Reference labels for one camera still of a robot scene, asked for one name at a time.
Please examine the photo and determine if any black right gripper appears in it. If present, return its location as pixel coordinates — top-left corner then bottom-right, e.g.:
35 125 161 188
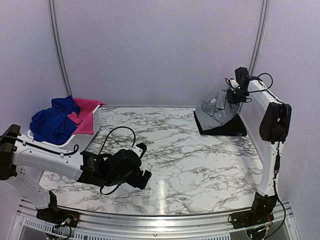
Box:
227 86 248 104

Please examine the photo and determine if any grey garment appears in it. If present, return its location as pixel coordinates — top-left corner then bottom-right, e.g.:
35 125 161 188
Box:
194 88 240 132

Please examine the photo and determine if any black t-shirt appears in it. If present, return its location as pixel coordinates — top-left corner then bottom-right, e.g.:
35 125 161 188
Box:
193 111 248 137

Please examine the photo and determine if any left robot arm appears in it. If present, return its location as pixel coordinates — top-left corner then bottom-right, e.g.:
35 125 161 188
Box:
0 124 152 223

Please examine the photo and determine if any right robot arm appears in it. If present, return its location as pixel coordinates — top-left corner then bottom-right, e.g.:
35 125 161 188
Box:
226 67 292 224

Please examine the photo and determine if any white plastic laundry basket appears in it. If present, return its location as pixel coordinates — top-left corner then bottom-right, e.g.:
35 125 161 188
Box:
41 105 102 153

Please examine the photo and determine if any pink garment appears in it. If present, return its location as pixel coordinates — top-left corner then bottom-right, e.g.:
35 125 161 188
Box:
68 97 106 135

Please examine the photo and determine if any blue garment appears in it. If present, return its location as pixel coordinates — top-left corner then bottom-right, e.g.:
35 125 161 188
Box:
29 95 80 145

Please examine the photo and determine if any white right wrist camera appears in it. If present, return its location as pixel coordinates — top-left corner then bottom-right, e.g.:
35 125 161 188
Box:
227 78 239 89

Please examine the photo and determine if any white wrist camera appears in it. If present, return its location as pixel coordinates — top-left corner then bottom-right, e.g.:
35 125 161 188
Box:
227 78 239 89
132 142 147 159

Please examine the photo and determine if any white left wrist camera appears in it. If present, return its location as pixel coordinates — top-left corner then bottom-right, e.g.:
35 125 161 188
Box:
132 142 147 159

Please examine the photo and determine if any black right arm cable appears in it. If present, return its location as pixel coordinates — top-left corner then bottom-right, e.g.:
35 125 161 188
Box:
224 72 275 103

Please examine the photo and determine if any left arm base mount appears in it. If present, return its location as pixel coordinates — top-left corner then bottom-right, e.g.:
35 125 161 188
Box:
36 207 80 228

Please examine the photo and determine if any right aluminium corner post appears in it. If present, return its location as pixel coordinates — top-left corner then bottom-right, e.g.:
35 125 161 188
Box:
248 0 270 75

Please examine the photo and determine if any aluminium corner post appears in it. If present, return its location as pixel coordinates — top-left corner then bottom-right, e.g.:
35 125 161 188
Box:
47 0 72 96
248 0 270 75

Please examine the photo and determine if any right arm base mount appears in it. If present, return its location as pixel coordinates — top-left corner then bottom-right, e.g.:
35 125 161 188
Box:
227 210 274 229

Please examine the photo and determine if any aluminium front frame rail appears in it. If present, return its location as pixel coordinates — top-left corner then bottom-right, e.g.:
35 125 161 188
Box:
14 197 298 240

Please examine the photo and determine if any left aluminium corner post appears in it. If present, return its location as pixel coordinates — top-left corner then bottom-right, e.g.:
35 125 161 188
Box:
47 0 72 96

